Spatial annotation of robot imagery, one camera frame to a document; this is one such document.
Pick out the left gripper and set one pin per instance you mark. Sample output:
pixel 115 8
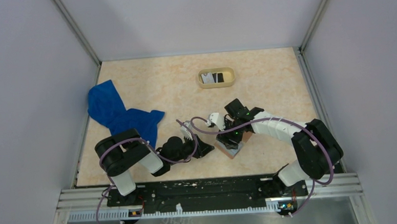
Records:
pixel 203 148

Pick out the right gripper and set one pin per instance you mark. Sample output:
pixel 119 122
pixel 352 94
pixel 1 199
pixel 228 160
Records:
pixel 224 136

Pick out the tan leather card holder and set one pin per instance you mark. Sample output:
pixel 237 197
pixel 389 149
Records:
pixel 231 153

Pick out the black card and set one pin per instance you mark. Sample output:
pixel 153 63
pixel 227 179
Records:
pixel 218 77

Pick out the beige oval tray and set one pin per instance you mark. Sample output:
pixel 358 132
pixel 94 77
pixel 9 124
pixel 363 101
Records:
pixel 229 76

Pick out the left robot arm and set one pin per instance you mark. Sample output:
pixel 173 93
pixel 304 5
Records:
pixel 118 153

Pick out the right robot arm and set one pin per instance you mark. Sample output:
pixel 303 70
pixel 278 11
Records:
pixel 317 151

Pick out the white card in tray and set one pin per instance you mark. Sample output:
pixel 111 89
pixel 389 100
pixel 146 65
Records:
pixel 207 78

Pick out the blue cloth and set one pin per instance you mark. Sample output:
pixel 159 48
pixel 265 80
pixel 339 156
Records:
pixel 106 107

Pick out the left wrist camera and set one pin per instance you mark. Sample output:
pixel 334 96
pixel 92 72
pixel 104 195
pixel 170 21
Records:
pixel 186 130

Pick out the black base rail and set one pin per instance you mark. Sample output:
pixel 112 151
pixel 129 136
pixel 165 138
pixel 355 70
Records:
pixel 207 194

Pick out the aluminium frame rail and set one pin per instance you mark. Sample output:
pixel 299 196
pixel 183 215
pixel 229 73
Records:
pixel 89 204

